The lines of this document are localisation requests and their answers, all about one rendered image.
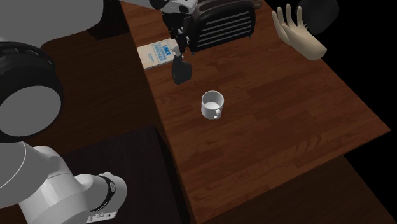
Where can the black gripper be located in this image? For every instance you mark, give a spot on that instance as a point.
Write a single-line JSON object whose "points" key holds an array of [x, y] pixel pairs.
{"points": [[174, 21]]}

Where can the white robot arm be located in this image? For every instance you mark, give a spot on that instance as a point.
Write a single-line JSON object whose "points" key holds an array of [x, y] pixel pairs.
{"points": [[34, 21]]}

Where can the white book with blue print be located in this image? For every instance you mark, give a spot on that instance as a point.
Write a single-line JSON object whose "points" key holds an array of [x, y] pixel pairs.
{"points": [[155, 56]]}

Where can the black toaster with pale slots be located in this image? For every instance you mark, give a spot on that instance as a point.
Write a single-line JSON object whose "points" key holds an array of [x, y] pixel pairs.
{"points": [[223, 24]]}

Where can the white mug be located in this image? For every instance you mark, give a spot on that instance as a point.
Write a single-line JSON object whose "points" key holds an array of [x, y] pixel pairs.
{"points": [[212, 105]]}

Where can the beige hand figure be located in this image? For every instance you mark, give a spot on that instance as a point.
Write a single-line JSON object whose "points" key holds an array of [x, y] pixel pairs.
{"points": [[302, 40]]}

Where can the brown wooden table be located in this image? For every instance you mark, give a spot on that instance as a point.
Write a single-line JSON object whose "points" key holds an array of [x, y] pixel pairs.
{"points": [[279, 124]]}

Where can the black round pot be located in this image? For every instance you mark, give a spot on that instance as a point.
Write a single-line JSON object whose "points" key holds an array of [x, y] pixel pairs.
{"points": [[321, 15]]}

